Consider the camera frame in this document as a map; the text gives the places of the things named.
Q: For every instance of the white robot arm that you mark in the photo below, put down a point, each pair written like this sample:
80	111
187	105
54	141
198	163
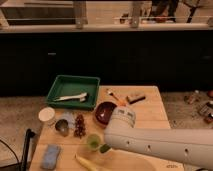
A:
188	146

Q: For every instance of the green plastic cup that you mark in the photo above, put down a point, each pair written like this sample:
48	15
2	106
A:
93	142

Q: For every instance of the metal cup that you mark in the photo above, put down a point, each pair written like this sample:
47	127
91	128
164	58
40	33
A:
62	127

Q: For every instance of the white round lid cup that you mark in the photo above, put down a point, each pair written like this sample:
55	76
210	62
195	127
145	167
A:
47	115

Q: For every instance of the orange round fruit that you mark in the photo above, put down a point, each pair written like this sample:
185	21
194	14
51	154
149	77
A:
122	103

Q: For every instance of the dark red bowl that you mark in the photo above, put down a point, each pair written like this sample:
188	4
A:
103	112

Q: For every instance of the black brush block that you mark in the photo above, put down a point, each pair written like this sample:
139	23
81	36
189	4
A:
133	98

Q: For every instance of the green plastic tray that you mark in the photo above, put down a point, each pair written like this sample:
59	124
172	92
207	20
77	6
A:
67	85

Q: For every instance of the clear plastic bag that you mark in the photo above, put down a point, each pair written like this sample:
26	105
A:
69	117

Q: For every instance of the brown grape bunch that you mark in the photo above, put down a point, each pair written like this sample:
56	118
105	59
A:
80	129

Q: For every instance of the blue sponge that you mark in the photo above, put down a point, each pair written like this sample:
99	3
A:
49	159

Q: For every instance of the black chair frame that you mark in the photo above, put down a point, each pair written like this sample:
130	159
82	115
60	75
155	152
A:
22	163

